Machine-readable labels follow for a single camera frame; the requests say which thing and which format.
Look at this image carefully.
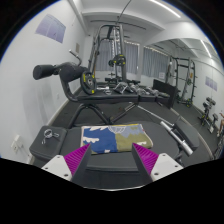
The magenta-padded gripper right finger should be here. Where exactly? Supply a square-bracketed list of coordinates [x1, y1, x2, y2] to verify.
[131, 143, 184, 185]

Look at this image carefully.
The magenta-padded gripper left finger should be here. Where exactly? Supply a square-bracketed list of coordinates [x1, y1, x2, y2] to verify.
[41, 143, 92, 186]

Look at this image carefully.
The blue and olive printed towel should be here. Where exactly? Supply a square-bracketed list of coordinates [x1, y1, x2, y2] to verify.
[80, 123, 154, 155]

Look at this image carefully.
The black padded weight bench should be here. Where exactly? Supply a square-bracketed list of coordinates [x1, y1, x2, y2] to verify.
[29, 118, 201, 191]

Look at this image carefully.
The metal spring barbell collar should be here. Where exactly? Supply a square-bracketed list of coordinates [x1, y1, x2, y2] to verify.
[41, 128, 60, 145]

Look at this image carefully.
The black hyperextension bench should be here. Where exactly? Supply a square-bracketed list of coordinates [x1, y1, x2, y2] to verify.
[32, 49, 174, 129]

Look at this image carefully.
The black plyo box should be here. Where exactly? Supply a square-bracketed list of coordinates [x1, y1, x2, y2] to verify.
[152, 78, 179, 109]

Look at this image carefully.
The black yellow-marked weight plate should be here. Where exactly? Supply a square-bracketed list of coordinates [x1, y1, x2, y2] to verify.
[80, 69, 98, 95]

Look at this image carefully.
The black exercise machine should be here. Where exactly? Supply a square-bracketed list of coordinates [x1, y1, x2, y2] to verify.
[199, 96, 219, 134]

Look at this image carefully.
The person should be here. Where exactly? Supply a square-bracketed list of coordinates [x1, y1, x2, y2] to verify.
[217, 116, 224, 138]

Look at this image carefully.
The black power rack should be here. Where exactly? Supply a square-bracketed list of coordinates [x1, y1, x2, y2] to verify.
[166, 55, 198, 108]

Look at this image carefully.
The grey window curtain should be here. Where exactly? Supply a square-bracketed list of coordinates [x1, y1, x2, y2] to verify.
[141, 46, 171, 79]
[96, 39, 139, 75]

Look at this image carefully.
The long ceiling light strip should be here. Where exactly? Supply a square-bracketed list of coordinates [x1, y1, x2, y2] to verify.
[148, 0, 182, 19]
[199, 39, 213, 59]

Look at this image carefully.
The white wall outlet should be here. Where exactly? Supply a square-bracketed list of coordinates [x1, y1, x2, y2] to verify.
[10, 134, 24, 154]

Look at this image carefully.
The metal cable row handle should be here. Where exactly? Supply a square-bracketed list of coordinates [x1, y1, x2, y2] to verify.
[113, 81, 141, 94]

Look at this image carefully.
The small purple wall poster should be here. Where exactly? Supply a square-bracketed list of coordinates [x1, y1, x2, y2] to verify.
[204, 75, 218, 92]

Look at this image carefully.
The grey smith machine frame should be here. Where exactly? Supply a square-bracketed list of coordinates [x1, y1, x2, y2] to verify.
[87, 23, 129, 84]

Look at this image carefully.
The large purple wall poster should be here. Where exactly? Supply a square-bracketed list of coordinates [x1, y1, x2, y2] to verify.
[34, 13, 67, 44]

